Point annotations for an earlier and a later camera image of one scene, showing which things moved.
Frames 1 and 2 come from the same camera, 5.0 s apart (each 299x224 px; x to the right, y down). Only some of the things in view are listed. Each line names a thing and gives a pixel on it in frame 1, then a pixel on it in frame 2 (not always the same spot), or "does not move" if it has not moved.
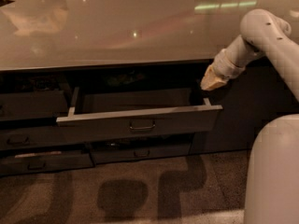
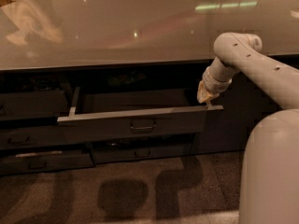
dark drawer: x=32 y=136 does not move
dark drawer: x=47 y=161 does not move
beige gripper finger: x=211 y=80 to x=204 y=95
